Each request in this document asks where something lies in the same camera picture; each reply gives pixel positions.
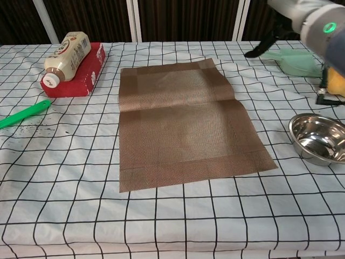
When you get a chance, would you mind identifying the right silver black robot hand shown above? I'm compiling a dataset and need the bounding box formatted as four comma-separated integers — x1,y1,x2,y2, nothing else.
244,0,323,58

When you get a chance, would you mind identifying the metal bowl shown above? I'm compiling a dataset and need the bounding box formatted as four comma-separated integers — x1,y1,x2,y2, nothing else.
288,113,345,166

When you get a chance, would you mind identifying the brown woven placemat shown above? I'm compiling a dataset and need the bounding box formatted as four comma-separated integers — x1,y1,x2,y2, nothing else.
118,57,279,193

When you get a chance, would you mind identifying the green stick red hand toy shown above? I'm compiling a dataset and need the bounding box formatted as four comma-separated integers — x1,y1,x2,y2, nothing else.
0,99,52,130

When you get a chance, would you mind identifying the green plastic dustpan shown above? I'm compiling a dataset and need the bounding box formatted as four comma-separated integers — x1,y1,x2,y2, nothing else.
261,48,323,79

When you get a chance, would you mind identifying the yellow plush toy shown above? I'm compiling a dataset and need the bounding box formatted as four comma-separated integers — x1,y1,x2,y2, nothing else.
324,66,345,94

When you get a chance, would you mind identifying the red box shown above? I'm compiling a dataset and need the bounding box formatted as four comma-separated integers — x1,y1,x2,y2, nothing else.
40,42,106,98

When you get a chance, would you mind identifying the beige sauce bottle white cap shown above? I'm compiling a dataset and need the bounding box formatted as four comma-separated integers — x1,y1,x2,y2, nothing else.
40,31,92,87

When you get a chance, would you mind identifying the white black checked tablecloth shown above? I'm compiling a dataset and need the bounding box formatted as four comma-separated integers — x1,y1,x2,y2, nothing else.
0,40,345,259

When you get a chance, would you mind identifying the white slanted frame post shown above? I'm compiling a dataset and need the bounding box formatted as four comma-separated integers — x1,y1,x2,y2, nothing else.
32,0,60,44

